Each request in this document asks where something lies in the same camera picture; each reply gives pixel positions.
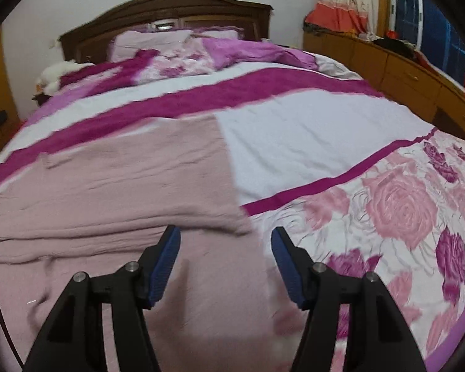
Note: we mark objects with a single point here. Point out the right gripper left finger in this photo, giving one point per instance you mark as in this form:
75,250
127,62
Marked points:
72,339

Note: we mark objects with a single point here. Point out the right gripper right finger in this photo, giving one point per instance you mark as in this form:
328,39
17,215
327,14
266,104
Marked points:
379,338

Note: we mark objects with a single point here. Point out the pink knitted cardigan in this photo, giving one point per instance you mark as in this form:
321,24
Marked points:
97,207

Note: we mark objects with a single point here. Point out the floral pink bed cover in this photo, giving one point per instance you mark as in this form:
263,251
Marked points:
358,181

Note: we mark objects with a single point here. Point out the low wooden cabinet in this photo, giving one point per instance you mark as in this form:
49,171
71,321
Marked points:
431,97

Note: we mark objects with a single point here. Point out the dark wooden headboard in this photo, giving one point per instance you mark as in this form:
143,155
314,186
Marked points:
89,42

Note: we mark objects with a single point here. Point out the light purple pillow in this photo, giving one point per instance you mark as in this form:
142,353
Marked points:
127,44

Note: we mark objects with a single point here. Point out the purple crumpled quilt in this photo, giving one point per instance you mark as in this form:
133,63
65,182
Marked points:
196,55

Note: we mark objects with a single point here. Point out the orange and white curtain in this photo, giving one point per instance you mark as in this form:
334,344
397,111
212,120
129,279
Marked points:
358,16

